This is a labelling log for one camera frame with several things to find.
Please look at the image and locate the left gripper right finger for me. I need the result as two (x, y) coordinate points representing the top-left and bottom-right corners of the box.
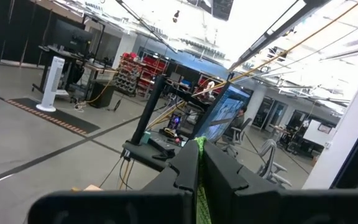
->
(203, 141), (358, 224)

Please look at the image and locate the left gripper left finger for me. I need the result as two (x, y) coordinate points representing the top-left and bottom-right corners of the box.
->
(26, 139), (200, 224)

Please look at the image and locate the green microfiber towel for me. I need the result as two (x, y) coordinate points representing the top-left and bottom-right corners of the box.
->
(194, 136), (213, 224)

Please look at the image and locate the grey office chair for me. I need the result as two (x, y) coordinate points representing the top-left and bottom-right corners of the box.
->
(227, 117), (253, 147)
(256, 138), (293, 187)

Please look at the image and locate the grey side desk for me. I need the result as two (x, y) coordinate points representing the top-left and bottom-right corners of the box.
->
(121, 136), (204, 172)

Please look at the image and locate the small teal box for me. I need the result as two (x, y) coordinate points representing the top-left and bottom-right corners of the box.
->
(140, 130), (152, 146)

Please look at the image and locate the person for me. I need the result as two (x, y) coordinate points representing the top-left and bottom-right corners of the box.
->
(228, 104), (249, 131)

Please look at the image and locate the whiteboard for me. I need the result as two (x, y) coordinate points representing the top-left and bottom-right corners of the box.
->
(303, 119), (335, 147)

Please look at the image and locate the white panel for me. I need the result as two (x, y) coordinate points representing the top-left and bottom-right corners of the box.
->
(301, 80), (358, 190)

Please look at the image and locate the monitor with blue screen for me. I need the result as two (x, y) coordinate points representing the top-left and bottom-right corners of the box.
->
(191, 81), (252, 144)

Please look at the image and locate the computer tower with lights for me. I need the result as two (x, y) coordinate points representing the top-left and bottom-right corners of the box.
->
(168, 113), (183, 131)

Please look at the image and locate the black pole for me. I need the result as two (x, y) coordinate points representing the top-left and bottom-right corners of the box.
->
(131, 74), (167, 146)

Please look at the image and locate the black floor mat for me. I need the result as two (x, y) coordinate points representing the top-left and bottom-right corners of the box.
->
(6, 98), (101, 136)

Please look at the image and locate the black floor bin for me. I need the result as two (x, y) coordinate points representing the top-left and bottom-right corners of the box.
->
(88, 80), (116, 109)

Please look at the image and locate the black desk with monitor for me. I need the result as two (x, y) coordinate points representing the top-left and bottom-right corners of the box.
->
(32, 45), (119, 103)

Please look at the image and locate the white tower fan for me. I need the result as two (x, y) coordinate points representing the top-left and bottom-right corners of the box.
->
(35, 55), (65, 113)

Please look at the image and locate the red parts shelving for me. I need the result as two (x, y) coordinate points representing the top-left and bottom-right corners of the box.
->
(113, 52), (170, 98)

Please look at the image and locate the black overhead rig beam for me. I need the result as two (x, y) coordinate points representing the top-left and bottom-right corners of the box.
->
(228, 0), (334, 72)

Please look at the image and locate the large black monitor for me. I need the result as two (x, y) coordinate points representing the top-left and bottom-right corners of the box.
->
(53, 19), (94, 54)

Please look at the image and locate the yellow overhead cable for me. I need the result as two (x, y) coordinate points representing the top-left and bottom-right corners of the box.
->
(147, 0), (358, 129)

